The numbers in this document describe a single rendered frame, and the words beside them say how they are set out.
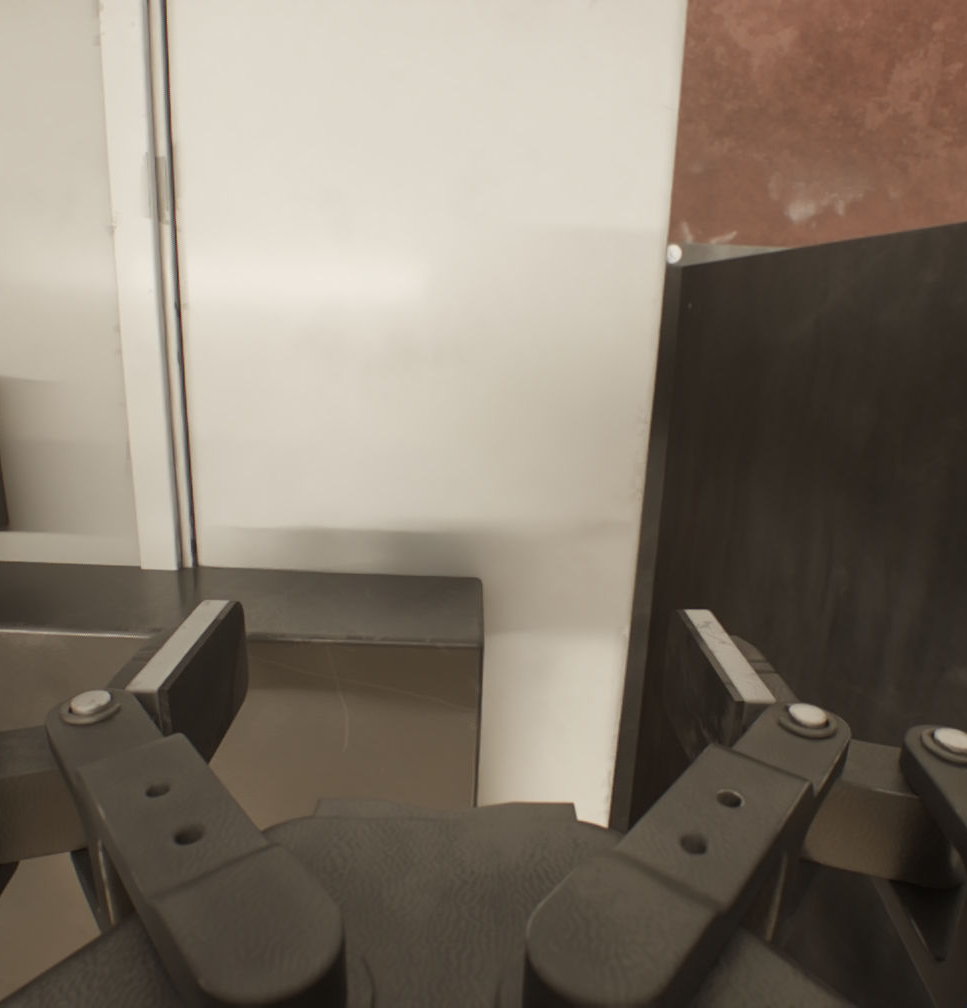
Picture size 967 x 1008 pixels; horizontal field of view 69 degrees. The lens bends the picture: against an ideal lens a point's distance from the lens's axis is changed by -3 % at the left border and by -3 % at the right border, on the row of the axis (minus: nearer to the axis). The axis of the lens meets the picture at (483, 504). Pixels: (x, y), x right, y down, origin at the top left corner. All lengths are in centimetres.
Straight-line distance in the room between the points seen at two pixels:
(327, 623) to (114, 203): 11
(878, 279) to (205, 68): 47
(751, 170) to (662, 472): 42
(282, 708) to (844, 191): 105
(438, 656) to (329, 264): 10
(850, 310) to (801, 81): 58
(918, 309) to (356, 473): 41
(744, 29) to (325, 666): 104
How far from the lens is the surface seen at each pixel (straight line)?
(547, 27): 19
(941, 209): 120
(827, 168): 113
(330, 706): 17
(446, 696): 16
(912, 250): 54
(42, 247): 21
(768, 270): 75
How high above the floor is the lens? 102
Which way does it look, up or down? 74 degrees down
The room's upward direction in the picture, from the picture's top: 178 degrees clockwise
